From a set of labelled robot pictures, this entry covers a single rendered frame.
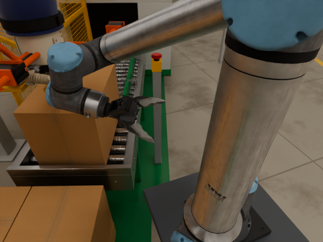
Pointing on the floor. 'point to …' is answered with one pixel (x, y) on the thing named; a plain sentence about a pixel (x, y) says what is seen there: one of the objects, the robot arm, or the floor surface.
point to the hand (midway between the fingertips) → (161, 121)
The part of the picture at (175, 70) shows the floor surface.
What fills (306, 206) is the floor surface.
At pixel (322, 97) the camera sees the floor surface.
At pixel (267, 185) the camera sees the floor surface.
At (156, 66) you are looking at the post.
